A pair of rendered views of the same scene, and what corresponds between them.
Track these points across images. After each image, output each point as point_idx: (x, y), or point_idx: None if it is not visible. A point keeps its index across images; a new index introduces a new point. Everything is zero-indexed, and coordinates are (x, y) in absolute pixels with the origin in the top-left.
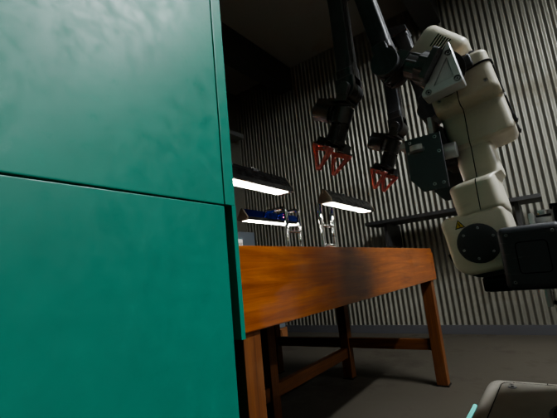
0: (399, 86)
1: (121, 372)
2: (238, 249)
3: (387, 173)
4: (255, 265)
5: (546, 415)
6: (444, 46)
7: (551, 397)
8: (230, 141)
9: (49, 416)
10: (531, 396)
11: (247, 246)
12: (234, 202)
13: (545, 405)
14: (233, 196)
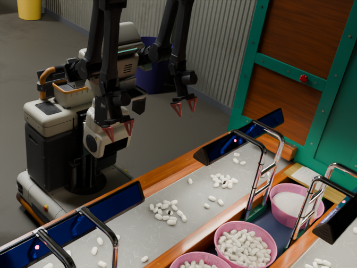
0: (152, 61)
1: None
2: (228, 127)
3: (110, 126)
4: None
5: (99, 192)
6: (144, 45)
7: (78, 200)
8: (235, 94)
9: None
10: (83, 204)
11: (226, 133)
12: (231, 114)
13: (90, 197)
14: (231, 112)
